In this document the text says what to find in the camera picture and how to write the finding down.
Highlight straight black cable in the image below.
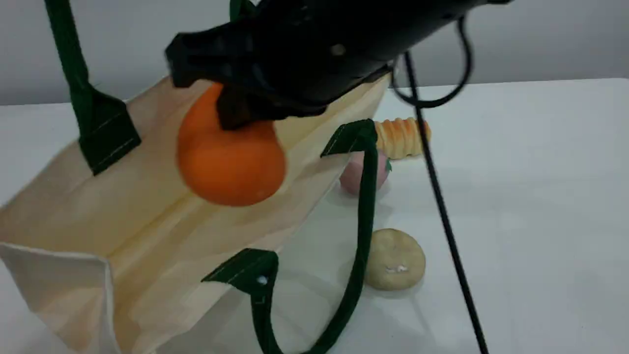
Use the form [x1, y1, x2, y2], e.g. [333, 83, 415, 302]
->
[403, 51, 489, 354]

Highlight looped thin black cable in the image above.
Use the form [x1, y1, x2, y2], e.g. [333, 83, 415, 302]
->
[392, 15, 473, 109]

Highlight cream canvas bag green handles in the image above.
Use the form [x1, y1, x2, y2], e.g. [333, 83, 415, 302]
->
[0, 0, 392, 354]

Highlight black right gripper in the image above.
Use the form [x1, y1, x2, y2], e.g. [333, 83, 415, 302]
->
[164, 4, 395, 131]

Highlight round beige egg yolk pastry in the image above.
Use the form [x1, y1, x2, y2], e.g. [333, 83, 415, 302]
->
[364, 228, 427, 291]

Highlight pink toy peach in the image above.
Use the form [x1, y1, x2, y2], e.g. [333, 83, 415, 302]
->
[339, 150, 393, 196]

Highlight striped golden bread roll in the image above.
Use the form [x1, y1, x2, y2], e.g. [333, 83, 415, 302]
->
[374, 117, 432, 160]

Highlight orange toy fruit with stem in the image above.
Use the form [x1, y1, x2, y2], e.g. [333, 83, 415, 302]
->
[176, 83, 287, 207]

